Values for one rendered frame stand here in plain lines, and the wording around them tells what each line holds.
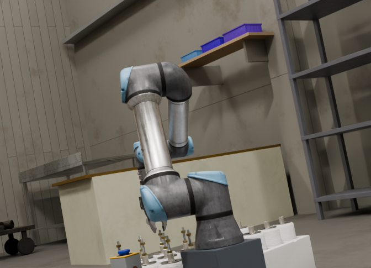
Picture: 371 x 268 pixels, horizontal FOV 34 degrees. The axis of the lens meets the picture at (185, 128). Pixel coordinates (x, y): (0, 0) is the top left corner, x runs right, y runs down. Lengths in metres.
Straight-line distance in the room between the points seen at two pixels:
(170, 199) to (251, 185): 3.87
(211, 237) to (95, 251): 3.13
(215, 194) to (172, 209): 0.13
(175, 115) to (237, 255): 0.59
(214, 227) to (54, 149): 7.87
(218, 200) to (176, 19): 5.93
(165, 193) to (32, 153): 7.71
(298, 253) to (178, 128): 0.82
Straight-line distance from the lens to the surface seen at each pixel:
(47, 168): 8.04
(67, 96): 9.86
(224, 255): 1.78
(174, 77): 2.00
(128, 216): 4.87
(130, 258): 1.97
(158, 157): 1.87
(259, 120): 6.55
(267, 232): 2.58
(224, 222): 1.83
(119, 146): 9.03
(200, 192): 1.82
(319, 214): 5.12
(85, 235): 5.01
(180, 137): 2.24
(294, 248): 2.64
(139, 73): 1.99
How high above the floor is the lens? 0.51
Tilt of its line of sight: 5 degrees up
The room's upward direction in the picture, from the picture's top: 11 degrees counter-clockwise
